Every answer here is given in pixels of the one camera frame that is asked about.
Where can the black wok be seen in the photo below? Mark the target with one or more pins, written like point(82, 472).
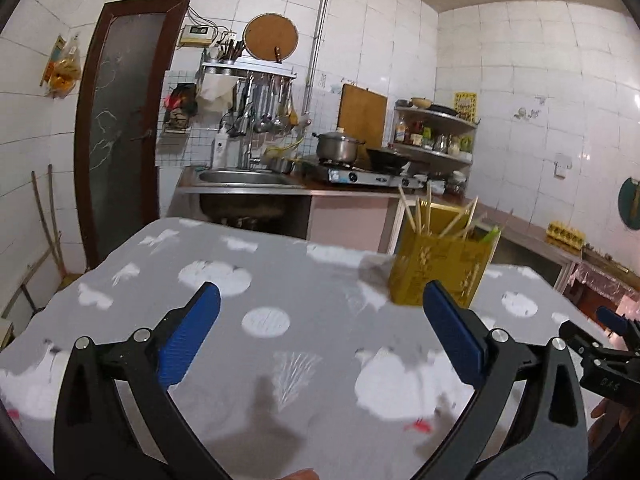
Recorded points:
point(390, 159)

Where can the person's left hand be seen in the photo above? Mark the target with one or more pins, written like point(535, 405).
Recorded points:
point(300, 475)

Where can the white wall controller box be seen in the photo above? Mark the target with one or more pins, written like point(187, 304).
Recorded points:
point(196, 35)

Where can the yellow egg carton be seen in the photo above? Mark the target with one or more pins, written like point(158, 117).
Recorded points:
point(565, 234)

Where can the metal corner shelf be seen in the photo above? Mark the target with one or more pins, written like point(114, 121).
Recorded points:
point(432, 155)

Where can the row of condiment bottles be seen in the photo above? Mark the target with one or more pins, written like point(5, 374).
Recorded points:
point(430, 140)

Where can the steel pot with lid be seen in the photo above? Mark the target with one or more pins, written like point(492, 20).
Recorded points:
point(339, 149)

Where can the yellow perforated utensil holder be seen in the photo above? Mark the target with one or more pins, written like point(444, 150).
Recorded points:
point(425, 260)

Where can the wall stickers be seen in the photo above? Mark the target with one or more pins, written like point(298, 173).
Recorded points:
point(530, 109)

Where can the small steel pot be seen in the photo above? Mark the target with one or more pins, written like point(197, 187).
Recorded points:
point(281, 165)

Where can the black pan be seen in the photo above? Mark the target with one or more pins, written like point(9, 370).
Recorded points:
point(442, 110)

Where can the person's right hand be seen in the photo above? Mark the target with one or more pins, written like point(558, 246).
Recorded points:
point(612, 420)

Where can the brown frosted glass door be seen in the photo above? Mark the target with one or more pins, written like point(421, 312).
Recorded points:
point(125, 135)

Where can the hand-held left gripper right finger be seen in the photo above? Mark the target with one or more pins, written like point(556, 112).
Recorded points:
point(452, 332)

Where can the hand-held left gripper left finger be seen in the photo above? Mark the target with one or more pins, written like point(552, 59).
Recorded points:
point(192, 332)

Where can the wooden bowl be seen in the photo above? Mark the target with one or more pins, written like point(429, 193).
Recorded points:
point(421, 102)

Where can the white soap dispenser bottle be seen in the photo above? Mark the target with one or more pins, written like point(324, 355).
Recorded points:
point(218, 150)

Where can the red cabinet with plastic cover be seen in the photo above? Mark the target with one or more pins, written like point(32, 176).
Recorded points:
point(600, 282)

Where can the orange plastic bag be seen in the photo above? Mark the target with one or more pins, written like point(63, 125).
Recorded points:
point(62, 70)

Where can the green round wall hanger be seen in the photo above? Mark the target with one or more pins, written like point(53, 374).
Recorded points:
point(631, 205)

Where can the steel sink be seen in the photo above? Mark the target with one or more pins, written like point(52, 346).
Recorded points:
point(245, 178)

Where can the metal wall pipe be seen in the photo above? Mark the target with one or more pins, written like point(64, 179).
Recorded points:
point(320, 35)

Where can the round wooden cutting board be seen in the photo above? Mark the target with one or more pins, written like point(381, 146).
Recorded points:
point(271, 37)

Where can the row of hanging kitchen utensils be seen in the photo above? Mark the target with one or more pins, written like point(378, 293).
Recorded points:
point(265, 105)

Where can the steel gas stove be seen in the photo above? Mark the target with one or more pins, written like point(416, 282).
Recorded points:
point(360, 177)

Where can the wooden sticks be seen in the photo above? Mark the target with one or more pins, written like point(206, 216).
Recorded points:
point(47, 220)

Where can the grey printed tablecloth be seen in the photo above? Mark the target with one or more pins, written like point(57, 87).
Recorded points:
point(310, 285)

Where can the kitchen counter cabinet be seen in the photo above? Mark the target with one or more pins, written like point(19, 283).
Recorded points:
point(345, 215)

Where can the red black hanging bag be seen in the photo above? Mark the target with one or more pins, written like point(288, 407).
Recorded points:
point(181, 99)

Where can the yellow wall poster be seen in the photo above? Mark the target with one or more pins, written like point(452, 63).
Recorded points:
point(464, 106)

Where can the white wall socket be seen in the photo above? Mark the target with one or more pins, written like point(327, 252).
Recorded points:
point(563, 167)

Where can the white hanging cloth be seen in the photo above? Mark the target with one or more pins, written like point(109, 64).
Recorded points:
point(215, 91)

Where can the metal wall rack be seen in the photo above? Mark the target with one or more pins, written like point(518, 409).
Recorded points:
point(250, 67)

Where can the metal faucet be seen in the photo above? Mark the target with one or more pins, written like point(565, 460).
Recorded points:
point(246, 145)

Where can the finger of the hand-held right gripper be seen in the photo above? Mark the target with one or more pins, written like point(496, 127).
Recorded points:
point(607, 316)
point(575, 335)

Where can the glass jar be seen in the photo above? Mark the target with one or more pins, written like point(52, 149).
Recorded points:
point(457, 184)

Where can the rectangular wooden cutting board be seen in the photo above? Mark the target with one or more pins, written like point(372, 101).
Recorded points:
point(362, 115)

